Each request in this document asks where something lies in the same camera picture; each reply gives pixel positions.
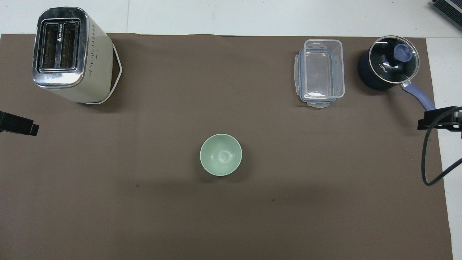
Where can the green bowl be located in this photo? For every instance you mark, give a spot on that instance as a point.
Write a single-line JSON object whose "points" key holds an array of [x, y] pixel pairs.
{"points": [[221, 155]]}

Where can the clear plastic container lid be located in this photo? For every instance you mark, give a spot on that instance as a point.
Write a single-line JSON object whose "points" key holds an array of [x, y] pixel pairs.
{"points": [[317, 104]]}

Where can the clear plastic food container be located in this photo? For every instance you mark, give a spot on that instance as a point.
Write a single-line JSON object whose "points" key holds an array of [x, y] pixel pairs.
{"points": [[323, 72]]}

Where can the dark blue saucepan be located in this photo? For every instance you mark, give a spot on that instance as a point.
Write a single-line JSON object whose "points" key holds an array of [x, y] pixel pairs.
{"points": [[370, 77]]}

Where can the white two-slot toaster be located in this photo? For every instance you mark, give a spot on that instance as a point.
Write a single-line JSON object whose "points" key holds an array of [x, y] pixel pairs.
{"points": [[90, 65]]}

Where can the glass pot lid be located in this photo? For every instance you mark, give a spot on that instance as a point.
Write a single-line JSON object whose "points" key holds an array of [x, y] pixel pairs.
{"points": [[393, 59]]}

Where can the grey ribbed device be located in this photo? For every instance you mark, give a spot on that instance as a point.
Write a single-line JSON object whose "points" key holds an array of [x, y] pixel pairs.
{"points": [[449, 8]]}

